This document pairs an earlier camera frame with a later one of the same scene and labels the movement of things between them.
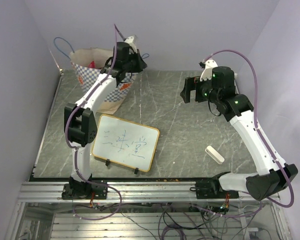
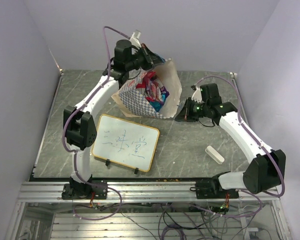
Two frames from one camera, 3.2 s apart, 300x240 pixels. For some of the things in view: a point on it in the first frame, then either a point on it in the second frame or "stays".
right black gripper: (190, 85) -> (185, 115)
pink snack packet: (92, 65) -> (154, 92)
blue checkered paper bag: (88, 63) -> (132, 101)
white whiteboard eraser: (215, 155) stays
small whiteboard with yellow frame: (126, 142) stays
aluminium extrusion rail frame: (151, 192) stays
